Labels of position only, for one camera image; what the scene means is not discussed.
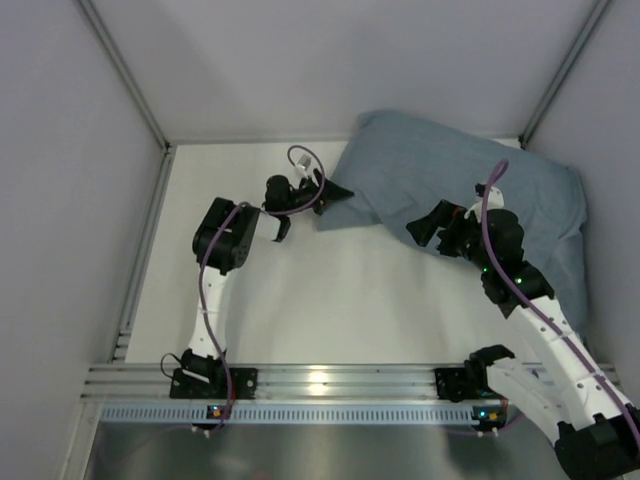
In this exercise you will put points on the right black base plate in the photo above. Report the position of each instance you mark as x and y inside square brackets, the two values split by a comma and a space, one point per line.
[456, 384]

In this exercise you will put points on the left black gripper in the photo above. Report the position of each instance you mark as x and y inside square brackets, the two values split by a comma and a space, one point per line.
[318, 192]

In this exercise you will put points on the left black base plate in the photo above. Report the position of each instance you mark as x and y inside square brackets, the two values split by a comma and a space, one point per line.
[191, 386]

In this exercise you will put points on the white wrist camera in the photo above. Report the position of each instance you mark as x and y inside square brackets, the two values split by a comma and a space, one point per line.
[490, 198]
[303, 165]

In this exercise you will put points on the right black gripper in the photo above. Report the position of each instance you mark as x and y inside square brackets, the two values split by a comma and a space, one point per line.
[445, 230]

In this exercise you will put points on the aluminium frame post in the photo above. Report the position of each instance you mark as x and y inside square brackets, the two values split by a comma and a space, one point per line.
[99, 28]
[578, 46]

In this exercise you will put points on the left aluminium frame post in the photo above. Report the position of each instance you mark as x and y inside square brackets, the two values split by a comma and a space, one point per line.
[99, 28]

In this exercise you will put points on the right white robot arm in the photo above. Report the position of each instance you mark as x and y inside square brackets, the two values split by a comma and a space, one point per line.
[592, 427]

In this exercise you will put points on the aluminium mounting rail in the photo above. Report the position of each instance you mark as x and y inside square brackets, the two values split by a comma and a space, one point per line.
[276, 383]

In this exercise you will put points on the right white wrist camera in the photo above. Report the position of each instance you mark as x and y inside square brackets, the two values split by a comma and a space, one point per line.
[490, 198]

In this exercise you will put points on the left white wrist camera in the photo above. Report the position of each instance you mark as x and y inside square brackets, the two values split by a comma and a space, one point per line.
[303, 165]

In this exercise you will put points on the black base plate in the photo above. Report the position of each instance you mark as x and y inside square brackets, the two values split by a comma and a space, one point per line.
[191, 386]
[456, 384]

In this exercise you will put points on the slotted grey cable duct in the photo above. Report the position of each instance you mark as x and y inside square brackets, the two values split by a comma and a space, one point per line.
[305, 414]

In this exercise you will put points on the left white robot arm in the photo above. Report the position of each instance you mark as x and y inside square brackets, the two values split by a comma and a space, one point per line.
[221, 246]

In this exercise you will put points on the right aluminium frame post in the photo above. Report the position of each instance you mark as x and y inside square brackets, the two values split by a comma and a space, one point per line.
[578, 46]

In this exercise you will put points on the blue pillowcase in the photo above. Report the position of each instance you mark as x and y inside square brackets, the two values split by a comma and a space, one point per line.
[399, 167]

